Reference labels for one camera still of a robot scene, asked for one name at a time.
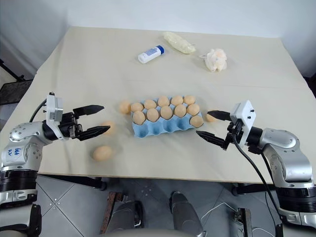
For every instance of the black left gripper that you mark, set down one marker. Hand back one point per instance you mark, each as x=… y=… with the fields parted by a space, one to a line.
x=68 y=124

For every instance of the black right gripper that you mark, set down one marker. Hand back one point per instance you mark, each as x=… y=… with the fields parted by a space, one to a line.
x=234 y=130

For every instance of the blue egg carton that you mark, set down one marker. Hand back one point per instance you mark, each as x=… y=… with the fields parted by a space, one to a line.
x=158 y=128

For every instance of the brown egg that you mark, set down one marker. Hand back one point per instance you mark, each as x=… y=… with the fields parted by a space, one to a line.
x=193 y=109
x=139 y=116
x=210 y=118
x=137 y=106
x=103 y=153
x=180 y=110
x=109 y=123
x=150 y=103
x=124 y=106
x=196 y=121
x=152 y=115
x=189 y=99
x=177 y=100
x=163 y=100
x=166 y=111

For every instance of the crumpled clear plastic bag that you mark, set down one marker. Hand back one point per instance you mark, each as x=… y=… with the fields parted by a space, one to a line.
x=216 y=60

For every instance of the white bottle with blue cap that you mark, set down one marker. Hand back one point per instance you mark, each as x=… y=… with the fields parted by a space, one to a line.
x=150 y=53

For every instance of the long cream plastic bag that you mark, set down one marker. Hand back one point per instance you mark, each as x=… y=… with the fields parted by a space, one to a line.
x=179 y=42

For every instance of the brown wooden bar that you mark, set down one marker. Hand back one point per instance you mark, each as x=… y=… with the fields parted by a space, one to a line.
x=245 y=222
x=109 y=212

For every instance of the dark rounded shape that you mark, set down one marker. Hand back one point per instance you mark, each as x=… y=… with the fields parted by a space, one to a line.
x=128 y=217
x=184 y=214

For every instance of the black stand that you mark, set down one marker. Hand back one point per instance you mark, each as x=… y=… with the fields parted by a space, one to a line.
x=12 y=71

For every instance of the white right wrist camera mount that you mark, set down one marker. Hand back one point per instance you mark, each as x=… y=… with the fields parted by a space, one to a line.
x=244 y=116

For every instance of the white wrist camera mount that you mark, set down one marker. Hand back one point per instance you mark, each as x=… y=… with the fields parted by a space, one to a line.
x=244 y=116
x=54 y=108

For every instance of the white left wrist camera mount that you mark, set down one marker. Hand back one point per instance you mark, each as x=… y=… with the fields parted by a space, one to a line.
x=54 y=108

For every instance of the black table frame bar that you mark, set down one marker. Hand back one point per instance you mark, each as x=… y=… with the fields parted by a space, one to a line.
x=254 y=189
x=74 y=181

